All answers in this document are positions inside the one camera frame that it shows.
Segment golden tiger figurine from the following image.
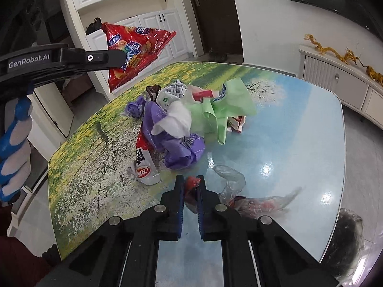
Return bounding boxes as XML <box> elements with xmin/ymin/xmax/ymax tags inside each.
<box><xmin>361</xmin><ymin>63</ymin><xmax>383</xmax><ymax>86</ymax></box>

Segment green plastic bag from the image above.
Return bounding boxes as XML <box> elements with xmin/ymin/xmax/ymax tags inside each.
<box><xmin>182</xmin><ymin>78</ymin><xmax>256</xmax><ymax>144</ymax></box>

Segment landscape print table mat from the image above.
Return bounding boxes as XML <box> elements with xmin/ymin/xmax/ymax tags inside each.
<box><xmin>48</xmin><ymin>62</ymin><xmax>345</xmax><ymax>263</ymax></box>

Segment red white torn carton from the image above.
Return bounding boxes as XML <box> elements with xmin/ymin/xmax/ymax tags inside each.
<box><xmin>228</xmin><ymin>116</ymin><xmax>246</xmax><ymax>133</ymax></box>

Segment clear plastic wrapper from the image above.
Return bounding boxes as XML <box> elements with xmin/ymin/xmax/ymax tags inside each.
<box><xmin>184</xmin><ymin>164</ymin><xmax>303</xmax><ymax>216</ymax></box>

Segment white wall cabinets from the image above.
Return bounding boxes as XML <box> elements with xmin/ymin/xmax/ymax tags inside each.
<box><xmin>60</xmin><ymin>0</ymin><xmax>203</xmax><ymax>101</ymax></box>

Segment brown snack wrapper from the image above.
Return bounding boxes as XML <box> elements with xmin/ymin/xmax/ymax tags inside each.
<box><xmin>145</xmin><ymin>84</ymin><xmax>161</xmax><ymax>102</ymax></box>

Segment red snack bag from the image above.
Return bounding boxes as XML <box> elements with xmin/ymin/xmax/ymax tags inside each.
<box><xmin>101</xmin><ymin>23</ymin><xmax>177</xmax><ymax>92</ymax></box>

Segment white tissue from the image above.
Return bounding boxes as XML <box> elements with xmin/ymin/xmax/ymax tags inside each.
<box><xmin>151</xmin><ymin>100</ymin><xmax>192</xmax><ymax>139</ymax></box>

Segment purple plastic wrapper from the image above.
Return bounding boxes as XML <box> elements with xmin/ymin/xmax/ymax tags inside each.
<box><xmin>142</xmin><ymin>101</ymin><xmax>205</xmax><ymax>170</ymax></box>

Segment white trash bin with liner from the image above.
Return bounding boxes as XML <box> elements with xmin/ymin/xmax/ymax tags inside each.
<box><xmin>321</xmin><ymin>208</ymin><xmax>369</xmax><ymax>286</ymax></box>

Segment white tv cabinet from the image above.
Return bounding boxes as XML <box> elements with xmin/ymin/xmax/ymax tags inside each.
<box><xmin>298</xmin><ymin>45</ymin><xmax>383</xmax><ymax>128</ymax></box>

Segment golden dragon figurine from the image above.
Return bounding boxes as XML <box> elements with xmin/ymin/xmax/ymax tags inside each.
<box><xmin>304</xmin><ymin>34</ymin><xmax>359</xmax><ymax>65</ymax></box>

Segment red paper box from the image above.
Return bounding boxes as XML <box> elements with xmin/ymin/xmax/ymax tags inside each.
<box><xmin>188</xmin><ymin>85</ymin><xmax>220</xmax><ymax>102</ymax></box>

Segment pair of dark shoes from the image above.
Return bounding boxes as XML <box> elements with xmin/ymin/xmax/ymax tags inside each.
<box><xmin>208</xmin><ymin>49</ymin><xmax>236</xmax><ymax>63</ymax></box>

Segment white printed plastic bag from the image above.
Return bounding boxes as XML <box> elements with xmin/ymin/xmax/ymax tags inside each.
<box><xmin>156</xmin><ymin>80</ymin><xmax>188</xmax><ymax>111</ymax></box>

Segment small purple wrapper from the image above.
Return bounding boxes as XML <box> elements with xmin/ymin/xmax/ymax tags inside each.
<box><xmin>120</xmin><ymin>95</ymin><xmax>146</xmax><ymax>119</ymax></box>

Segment left blue white gloved hand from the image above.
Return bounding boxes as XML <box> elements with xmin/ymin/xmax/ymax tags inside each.
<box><xmin>1</xmin><ymin>97</ymin><xmax>33</xmax><ymax>204</ymax></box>

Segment red white snack wrapper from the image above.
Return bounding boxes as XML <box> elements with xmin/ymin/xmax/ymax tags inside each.
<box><xmin>134</xmin><ymin>128</ymin><xmax>161</xmax><ymax>186</ymax></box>

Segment dark brown entrance door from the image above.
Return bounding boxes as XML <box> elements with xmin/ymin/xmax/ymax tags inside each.
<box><xmin>191</xmin><ymin>0</ymin><xmax>243</xmax><ymax>55</ymax></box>

